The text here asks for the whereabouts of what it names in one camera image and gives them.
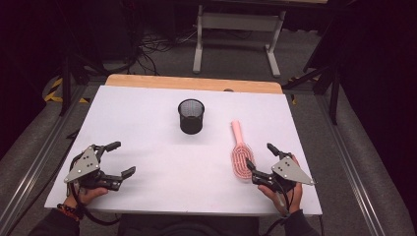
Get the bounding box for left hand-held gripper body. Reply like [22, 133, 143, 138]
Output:
[63, 144, 123, 192]

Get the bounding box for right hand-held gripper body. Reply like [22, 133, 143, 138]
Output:
[251, 151, 317, 195]

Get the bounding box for pink hairbrush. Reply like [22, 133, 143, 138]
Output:
[230, 119, 256, 180]

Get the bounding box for black mesh pen holder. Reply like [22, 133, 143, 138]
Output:
[177, 98, 206, 136]

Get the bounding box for person's right hand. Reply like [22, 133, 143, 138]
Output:
[257, 154, 304, 216]

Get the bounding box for person's left hand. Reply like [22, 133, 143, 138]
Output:
[63, 186, 110, 208]

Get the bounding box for yellow black hazard tape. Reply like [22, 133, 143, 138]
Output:
[43, 77, 90, 104]

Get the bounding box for black metal stand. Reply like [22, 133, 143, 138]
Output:
[57, 0, 111, 116]
[283, 0, 348, 126]

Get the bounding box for wooden table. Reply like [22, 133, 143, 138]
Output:
[104, 74, 284, 95]

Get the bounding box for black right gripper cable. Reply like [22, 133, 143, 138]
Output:
[260, 181, 296, 236]

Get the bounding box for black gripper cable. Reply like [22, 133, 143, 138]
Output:
[260, 181, 296, 236]
[67, 181, 121, 227]

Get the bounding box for aluminium rail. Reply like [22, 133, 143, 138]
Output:
[315, 93, 391, 236]
[0, 84, 89, 232]

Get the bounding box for dark beaded bracelet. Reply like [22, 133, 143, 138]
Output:
[56, 203, 85, 221]

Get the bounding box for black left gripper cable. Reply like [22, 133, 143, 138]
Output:
[67, 181, 121, 227]

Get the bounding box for black floor cables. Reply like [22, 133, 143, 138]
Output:
[129, 28, 200, 77]

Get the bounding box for white metal desk frame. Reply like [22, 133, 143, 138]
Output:
[192, 3, 287, 79]

